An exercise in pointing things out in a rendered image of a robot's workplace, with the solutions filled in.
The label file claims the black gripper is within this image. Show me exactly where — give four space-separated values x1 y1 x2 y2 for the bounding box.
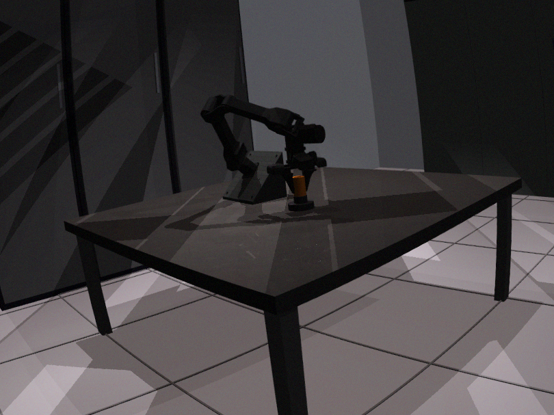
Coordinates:
267 144 327 193

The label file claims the orange knob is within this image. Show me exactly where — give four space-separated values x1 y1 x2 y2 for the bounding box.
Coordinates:
293 176 306 197

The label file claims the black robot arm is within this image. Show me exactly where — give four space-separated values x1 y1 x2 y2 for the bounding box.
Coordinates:
200 94 326 178

